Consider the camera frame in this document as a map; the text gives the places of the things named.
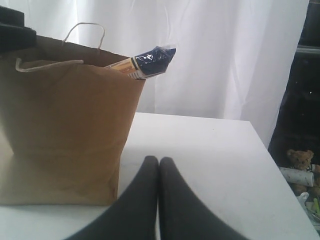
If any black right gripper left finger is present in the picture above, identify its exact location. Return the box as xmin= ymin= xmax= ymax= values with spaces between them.
xmin=68 ymin=156 xmax=160 ymax=240

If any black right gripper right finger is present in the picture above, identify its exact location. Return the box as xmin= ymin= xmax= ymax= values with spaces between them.
xmin=158 ymin=157 xmax=246 ymax=240

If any brown paper bag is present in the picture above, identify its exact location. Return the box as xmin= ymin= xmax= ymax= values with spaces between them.
xmin=0 ymin=36 xmax=145 ymax=206

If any spaghetti pasta package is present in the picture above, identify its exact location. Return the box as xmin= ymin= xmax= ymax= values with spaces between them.
xmin=105 ymin=46 xmax=176 ymax=80

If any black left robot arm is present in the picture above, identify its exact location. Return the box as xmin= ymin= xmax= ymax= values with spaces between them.
xmin=0 ymin=6 xmax=37 ymax=54

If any white paper roll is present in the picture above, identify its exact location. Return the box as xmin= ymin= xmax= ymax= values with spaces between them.
xmin=279 ymin=167 xmax=315 ymax=187

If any brown teddy bear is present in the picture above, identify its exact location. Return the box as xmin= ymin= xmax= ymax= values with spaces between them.
xmin=292 ymin=164 xmax=320 ymax=197
xmin=286 ymin=149 xmax=314 ymax=171

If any white backdrop curtain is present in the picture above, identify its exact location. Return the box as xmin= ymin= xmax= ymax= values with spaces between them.
xmin=0 ymin=0 xmax=309 ymax=146

